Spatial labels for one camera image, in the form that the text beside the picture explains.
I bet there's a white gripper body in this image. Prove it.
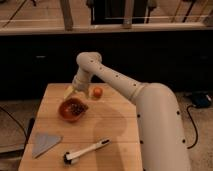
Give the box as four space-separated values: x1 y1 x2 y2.
72 75 91 93

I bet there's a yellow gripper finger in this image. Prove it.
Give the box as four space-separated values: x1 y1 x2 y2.
64 86 75 99

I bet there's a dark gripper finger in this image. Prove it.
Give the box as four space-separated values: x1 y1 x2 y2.
85 92 90 99

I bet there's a dark grapes bunch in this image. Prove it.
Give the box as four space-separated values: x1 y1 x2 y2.
70 104 85 115

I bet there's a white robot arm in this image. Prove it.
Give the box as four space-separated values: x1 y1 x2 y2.
66 52 191 171

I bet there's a red bowl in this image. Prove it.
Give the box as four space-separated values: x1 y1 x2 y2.
58 98 88 122

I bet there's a grey triangular cloth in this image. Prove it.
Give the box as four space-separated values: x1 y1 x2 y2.
32 133 62 158

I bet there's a white dish brush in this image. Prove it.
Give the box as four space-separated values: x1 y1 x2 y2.
63 139 110 165

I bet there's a blue black device on floor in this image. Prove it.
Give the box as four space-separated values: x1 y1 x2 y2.
192 93 212 108

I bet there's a black cable left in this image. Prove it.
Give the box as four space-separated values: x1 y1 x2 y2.
0 106 28 141

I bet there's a black cable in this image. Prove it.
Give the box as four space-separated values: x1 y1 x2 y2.
185 104 200 150
0 106 28 141

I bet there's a black cable right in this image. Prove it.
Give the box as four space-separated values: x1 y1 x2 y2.
185 104 200 150

